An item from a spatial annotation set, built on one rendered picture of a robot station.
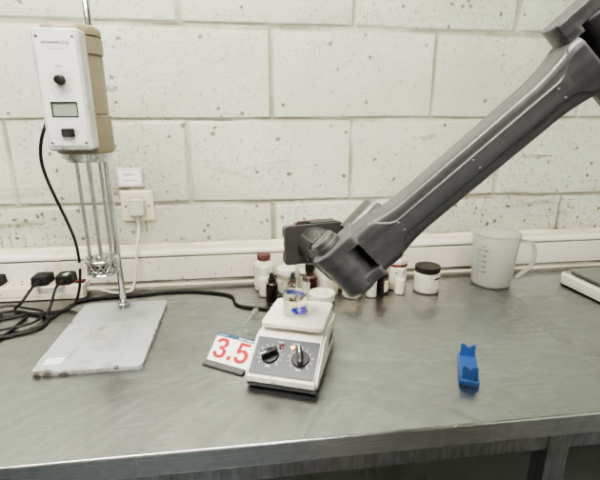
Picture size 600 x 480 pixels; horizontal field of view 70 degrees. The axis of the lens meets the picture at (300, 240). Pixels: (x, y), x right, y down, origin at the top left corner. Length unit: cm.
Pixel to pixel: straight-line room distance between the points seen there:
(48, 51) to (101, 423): 61
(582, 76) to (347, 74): 78
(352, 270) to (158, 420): 41
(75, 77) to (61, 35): 7
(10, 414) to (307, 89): 95
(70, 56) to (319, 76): 62
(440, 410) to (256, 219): 72
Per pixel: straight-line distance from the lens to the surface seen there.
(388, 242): 53
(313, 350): 79
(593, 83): 56
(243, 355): 86
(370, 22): 127
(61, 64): 88
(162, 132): 122
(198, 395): 80
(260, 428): 72
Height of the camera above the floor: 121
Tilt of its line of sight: 16 degrees down
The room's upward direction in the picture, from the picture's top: straight up
